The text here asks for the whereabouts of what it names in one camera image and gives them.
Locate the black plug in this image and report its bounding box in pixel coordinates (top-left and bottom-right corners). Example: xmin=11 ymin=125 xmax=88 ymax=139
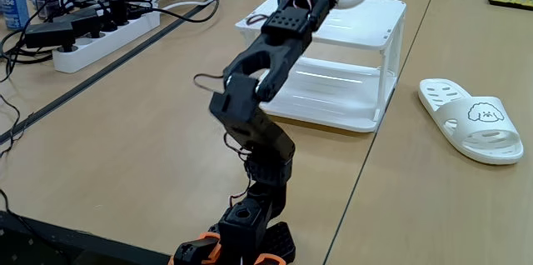
xmin=126 ymin=2 xmax=147 ymax=21

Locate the white shoe rack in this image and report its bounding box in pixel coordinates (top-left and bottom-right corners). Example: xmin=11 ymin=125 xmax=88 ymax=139
xmin=235 ymin=0 xmax=407 ymax=133

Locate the white power strip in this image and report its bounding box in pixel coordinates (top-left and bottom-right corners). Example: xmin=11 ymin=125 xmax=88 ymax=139
xmin=52 ymin=9 xmax=162 ymax=74

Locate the blue drink can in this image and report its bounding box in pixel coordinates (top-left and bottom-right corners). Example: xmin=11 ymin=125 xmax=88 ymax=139
xmin=0 ymin=0 xmax=31 ymax=31

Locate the black plug charger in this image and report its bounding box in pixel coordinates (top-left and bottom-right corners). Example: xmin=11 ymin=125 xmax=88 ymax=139
xmin=107 ymin=0 xmax=129 ymax=27

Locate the black cable tangle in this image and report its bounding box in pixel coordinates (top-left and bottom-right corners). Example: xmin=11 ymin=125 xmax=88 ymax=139
xmin=0 ymin=0 xmax=155 ymax=85

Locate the black power adapter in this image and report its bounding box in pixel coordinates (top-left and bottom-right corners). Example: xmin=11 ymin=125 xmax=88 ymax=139
xmin=23 ymin=21 xmax=77 ymax=53
xmin=53 ymin=7 xmax=103 ymax=39

